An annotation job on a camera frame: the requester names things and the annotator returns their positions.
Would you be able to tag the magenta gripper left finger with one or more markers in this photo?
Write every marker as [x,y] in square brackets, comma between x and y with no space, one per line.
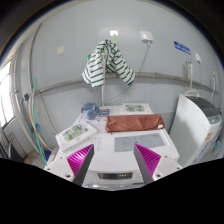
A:
[79,162]

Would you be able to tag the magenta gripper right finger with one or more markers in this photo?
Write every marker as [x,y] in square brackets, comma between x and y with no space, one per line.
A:
[147,161]

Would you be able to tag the brown folded towel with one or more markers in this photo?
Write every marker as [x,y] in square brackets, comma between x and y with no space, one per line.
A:
[125,123]

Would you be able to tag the illustrated booklet left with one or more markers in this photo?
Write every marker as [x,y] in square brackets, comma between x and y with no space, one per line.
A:
[78,132]

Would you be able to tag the illustrated booklet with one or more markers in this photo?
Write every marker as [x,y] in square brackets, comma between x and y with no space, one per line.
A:
[135,108]
[78,132]

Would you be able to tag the white washing machine front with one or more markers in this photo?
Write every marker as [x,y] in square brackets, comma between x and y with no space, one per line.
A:
[113,166]

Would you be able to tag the white paper sheet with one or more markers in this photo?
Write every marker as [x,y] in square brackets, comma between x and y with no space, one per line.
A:
[99,122]

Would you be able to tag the blue crumpled cloth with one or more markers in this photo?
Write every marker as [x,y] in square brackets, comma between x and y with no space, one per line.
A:
[90,111]

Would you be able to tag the illustrated booklet rear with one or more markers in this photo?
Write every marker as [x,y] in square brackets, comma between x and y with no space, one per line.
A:
[135,108]

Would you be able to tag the white top-load washing machine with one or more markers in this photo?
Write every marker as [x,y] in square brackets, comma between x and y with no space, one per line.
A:
[195,129]

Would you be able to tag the green white striped shirt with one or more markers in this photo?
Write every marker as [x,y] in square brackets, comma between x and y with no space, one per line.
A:
[106,57]

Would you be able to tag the grey horizontal wall pipe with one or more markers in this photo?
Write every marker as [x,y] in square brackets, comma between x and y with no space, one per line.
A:
[150,75]

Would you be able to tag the white wall faucet fixture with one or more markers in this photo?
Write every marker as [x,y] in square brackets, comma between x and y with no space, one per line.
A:
[190,67]

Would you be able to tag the window with frame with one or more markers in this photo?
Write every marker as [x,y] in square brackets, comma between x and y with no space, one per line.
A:
[6,108]

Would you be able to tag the blue wall sign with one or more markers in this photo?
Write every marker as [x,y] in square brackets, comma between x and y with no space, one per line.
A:
[182,47]

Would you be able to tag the white wall socket box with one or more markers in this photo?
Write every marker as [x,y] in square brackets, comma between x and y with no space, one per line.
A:
[146,36]

